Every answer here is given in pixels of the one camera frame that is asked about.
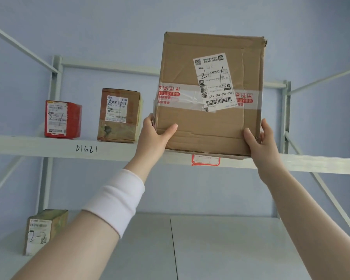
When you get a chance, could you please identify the person's left hand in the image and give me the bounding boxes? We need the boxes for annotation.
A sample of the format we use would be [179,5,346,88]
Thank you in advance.
[124,113,179,184]

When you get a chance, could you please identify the white metal shelf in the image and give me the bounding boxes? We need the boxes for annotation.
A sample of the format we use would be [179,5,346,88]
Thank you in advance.
[0,20,350,280]

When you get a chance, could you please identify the large cardboard box red tape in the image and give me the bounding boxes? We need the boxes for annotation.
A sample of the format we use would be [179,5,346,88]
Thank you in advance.
[152,31,268,159]

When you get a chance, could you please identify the person's right forearm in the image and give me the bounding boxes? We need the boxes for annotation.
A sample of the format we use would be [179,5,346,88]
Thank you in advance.
[262,166,350,280]

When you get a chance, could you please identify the person's right hand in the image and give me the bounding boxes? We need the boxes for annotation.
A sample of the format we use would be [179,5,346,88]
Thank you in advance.
[243,118,289,187]

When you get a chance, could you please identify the white wristband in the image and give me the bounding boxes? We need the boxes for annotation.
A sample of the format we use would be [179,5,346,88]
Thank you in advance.
[81,169,146,239]

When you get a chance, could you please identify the red-bordered label sticker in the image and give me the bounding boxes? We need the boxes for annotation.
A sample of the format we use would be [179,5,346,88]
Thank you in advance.
[191,154,221,166]

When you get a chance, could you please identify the person's left forearm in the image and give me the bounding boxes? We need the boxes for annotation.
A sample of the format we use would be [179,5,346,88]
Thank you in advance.
[13,210,120,280]

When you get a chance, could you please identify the red parcel box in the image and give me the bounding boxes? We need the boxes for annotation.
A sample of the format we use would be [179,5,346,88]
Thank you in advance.
[44,100,83,140]

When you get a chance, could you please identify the brown taped box marked 2-1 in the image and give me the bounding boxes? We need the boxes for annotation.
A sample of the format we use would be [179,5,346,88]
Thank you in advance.
[97,88,143,143]

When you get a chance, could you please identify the small yellow-taped box marked 2-2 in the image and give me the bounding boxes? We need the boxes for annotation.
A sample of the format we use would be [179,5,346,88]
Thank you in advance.
[23,209,68,256]

